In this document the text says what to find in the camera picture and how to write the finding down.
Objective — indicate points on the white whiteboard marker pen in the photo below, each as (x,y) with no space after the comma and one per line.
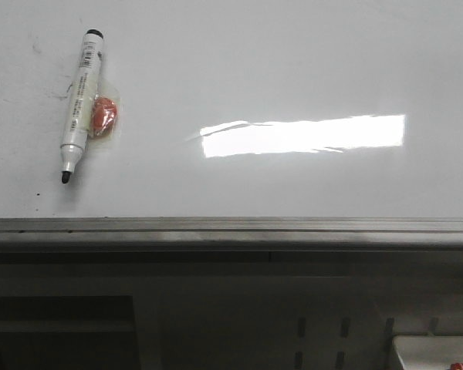
(82,95)

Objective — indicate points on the metal whiteboard frame rail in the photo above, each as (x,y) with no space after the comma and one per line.
(228,239)

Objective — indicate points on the white plastic bin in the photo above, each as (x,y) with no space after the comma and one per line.
(425,352)

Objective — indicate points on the white whiteboard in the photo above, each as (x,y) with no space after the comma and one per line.
(239,108)

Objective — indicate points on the small red object in bin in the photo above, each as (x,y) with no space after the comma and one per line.
(456,366)

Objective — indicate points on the red magnet taped to marker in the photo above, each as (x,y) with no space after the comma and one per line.
(105,124)

